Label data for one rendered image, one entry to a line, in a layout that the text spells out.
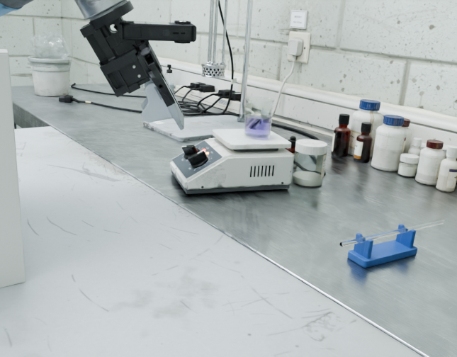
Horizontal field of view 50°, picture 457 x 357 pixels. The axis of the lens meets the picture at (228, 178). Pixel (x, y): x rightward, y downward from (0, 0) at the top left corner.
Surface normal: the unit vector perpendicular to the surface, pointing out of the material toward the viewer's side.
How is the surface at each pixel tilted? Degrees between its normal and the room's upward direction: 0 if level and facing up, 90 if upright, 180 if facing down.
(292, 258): 0
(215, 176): 90
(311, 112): 90
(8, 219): 90
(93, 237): 0
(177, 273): 0
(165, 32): 93
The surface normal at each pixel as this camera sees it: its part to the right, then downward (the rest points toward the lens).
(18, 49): 0.60, 0.29
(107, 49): 0.17, 0.39
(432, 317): 0.06, -0.95
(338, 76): -0.80, 0.14
